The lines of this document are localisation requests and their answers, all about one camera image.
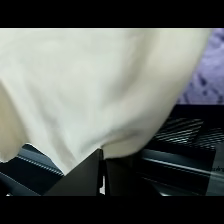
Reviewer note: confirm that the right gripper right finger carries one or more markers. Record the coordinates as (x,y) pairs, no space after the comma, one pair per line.
(126,180)

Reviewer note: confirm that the white garment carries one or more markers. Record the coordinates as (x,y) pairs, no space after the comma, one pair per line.
(93,86)

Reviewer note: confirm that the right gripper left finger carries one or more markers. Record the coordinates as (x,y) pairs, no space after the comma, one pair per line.
(83,180)

